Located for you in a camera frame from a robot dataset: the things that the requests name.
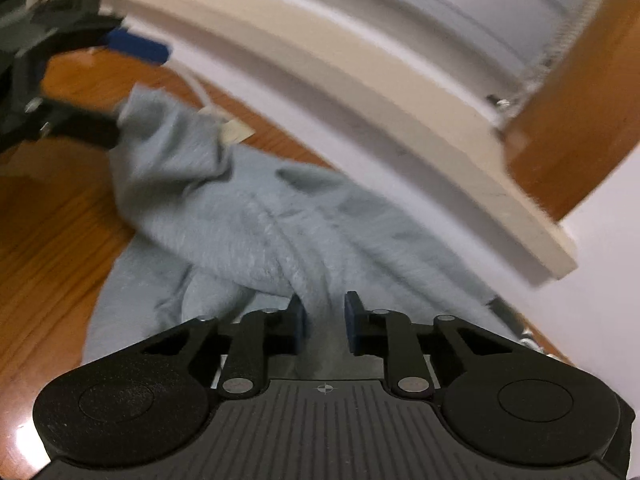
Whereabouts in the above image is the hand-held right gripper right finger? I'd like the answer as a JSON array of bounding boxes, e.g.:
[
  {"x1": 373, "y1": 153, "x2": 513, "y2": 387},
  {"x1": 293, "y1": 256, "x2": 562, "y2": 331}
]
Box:
[{"x1": 345, "y1": 291, "x2": 518, "y2": 400}]

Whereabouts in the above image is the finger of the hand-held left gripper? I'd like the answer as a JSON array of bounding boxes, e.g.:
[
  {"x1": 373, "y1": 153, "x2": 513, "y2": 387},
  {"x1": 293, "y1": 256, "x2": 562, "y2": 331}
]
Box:
[
  {"x1": 102, "y1": 27, "x2": 172, "y2": 64},
  {"x1": 25, "y1": 97, "x2": 120, "y2": 150}
]

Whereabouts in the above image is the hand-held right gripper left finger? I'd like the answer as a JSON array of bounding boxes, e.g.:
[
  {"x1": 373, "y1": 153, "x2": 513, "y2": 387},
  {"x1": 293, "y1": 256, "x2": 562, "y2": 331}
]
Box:
[{"x1": 137, "y1": 294, "x2": 305, "y2": 400}]

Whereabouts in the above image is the grey printed sweatshirt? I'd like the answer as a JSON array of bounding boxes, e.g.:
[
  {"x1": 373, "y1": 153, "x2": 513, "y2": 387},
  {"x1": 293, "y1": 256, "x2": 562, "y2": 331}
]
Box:
[{"x1": 82, "y1": 85, "x2": 506, "y2": 368}]

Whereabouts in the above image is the beige window sill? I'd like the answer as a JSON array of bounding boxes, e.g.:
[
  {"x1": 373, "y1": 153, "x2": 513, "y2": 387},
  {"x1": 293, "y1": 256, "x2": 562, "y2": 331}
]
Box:
[{"x1": 100, "y1": 0, "x2": 579, "y2": 287}]

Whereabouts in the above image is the grey window blind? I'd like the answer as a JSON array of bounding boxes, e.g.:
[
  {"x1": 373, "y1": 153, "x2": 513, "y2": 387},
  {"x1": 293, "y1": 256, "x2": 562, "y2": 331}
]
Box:
[{"x1": 345, "y1": 0, "x2": 608, "y2": 108}]

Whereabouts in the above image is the white cable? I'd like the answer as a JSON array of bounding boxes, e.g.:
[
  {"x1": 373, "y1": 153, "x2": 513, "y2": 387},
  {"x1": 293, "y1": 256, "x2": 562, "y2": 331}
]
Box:
[{"x1": 170, "y1": 62, "x2": 255, "y2": 147}]

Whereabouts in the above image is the clear plastic chain clip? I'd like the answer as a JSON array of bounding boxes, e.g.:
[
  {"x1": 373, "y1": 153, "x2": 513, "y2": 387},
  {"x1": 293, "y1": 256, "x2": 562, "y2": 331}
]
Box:
[{"x1": 487, "y1": 91, "x2": 527, "y2": 117}]

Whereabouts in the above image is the wooden window frame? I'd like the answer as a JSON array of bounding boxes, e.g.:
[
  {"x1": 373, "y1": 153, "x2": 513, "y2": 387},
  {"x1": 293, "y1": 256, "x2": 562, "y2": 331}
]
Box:
[{"x1": 500, "y1": 22, "x2": 640, "y2": 223}]

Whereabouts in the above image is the blind bead chain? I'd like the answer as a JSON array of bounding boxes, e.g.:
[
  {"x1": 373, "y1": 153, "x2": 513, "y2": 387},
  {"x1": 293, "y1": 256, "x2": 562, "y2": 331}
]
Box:
[{"x1": 520, "y1": 0, "x2": 617, "y2": 106}]

